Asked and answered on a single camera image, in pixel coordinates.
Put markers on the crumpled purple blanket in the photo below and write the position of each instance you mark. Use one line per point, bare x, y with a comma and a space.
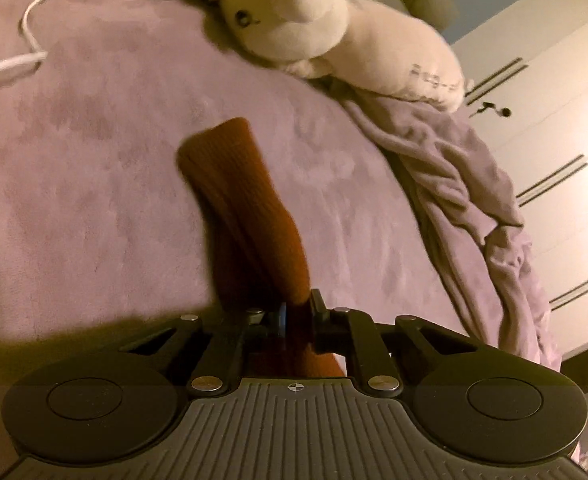
454, 180

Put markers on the white wardrobe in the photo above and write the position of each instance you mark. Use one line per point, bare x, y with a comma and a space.
559, 125

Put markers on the brown knit sock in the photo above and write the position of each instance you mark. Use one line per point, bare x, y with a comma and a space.
254, 200

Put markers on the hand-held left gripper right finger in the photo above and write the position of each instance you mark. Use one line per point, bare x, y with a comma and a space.
316, 312

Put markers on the cream plush bunny toy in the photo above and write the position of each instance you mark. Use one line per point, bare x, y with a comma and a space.
294, 15

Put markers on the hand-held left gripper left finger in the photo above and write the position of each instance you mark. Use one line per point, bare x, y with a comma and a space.
283, 321

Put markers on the wardrobe key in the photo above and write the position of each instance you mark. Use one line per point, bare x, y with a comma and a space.
496, 109

